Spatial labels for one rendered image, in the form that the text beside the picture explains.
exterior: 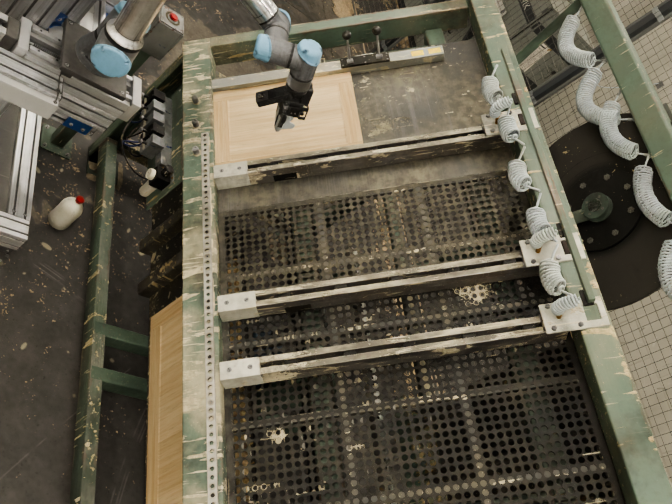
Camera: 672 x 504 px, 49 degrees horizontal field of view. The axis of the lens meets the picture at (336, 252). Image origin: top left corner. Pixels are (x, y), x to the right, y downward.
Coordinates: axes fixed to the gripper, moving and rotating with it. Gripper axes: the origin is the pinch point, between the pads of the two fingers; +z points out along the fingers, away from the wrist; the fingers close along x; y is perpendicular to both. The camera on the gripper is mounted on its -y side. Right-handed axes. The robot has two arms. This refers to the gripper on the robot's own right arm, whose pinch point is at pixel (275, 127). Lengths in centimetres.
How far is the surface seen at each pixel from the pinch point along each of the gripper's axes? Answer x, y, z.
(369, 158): 5.7, 39.9, 15.9
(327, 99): 42, 31, 24
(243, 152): 21.5, -1.2, 37.8
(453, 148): 5, 69, 5
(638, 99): 15, 135, -23
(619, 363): -89, 92, -13
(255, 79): 57, 5, 33
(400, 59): 55, 59, 10
